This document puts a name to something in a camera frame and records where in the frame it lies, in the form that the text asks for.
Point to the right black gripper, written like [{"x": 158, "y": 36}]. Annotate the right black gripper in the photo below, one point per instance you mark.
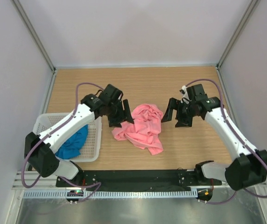
[{"x": 174, "y": 104}]

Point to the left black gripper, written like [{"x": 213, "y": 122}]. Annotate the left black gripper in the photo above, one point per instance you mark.
[{"x": 125, "y": 115}]

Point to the pink t shirt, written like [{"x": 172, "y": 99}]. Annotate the pink t shirt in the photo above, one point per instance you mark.
[{"x": 144, "y": 132}]

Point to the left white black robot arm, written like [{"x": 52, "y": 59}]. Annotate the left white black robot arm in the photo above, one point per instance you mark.
[{"x": 40, "y": 149}]

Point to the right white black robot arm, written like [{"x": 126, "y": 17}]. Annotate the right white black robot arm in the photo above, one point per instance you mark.
[{"x": 248, "y": 165}]

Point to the white perforated plastic basket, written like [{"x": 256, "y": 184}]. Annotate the white perforated plastic basket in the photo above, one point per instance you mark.
[{"x": 90, "y": 150}]

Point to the blue t shirt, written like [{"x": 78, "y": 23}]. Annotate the blue t shirt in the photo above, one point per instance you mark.
[{"x": 71, "y": 148}]

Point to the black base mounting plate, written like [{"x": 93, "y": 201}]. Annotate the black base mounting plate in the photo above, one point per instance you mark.
[{"x": 166, "y": 180}]

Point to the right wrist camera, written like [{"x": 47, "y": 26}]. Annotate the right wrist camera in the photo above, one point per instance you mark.
[{"x": 184, "y": 93}]

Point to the white slotted cable duct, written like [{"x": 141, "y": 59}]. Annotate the white slotted cable duct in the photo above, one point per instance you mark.
[{"x": 68, "y": 194}]

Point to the aluminium front rail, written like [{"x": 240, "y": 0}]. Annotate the aluminium front rail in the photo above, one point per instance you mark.
[{"x": 30, "y": 177}]

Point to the right aluminium frame post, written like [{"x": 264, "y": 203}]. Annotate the right aluminium frame post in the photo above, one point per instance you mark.
[{"x": 238, "y": 31}]

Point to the aluminium frame post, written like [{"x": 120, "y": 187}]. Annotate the aluminium frame post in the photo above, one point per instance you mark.
[
  {"x": 26, "y": 20},
  {"x": 238, "y": 31}
]

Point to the left aluminium frame post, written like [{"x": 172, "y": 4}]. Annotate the left aluminium frame post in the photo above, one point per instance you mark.
[{"x": 26, "y": 20}]

